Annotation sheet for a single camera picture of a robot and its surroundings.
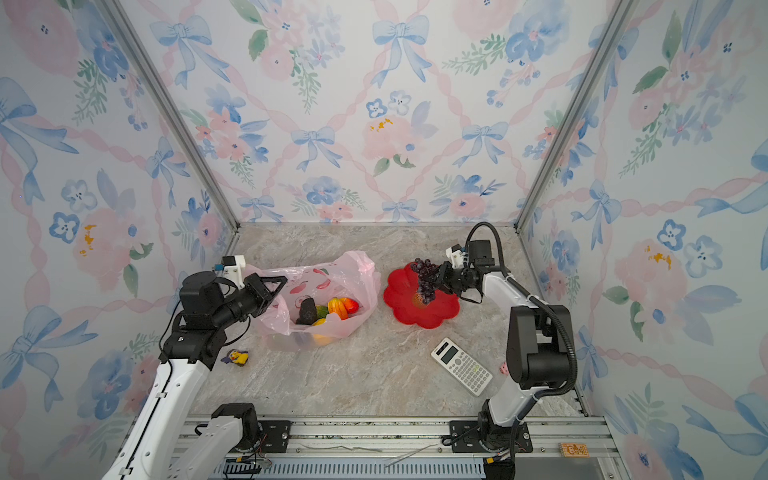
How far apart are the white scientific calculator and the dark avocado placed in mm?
374

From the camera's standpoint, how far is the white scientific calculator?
2.73 feet

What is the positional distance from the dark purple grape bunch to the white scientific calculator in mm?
156

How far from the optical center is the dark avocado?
34.4 inches

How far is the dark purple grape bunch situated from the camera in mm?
871

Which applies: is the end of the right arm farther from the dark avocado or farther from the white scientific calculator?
the dark avocado

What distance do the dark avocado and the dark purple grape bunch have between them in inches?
12.9
